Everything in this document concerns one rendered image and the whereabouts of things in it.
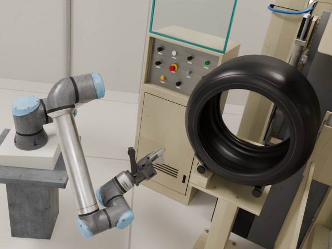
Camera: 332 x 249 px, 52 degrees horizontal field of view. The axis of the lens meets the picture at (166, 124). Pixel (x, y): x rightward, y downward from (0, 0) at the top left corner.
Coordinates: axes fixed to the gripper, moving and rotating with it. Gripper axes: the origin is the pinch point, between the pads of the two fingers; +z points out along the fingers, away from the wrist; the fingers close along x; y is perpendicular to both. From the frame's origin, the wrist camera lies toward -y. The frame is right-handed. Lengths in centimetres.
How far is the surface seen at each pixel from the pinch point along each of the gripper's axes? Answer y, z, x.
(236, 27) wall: 15, 162, -244
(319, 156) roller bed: 47, 61, 10
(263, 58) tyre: -12, 58, 14
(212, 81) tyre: -16.2, 33.1, 14.4
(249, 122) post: 23, 47, -16
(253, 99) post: 12, 54, -13
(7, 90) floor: -75, -103, -283
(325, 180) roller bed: 60, 57, 10
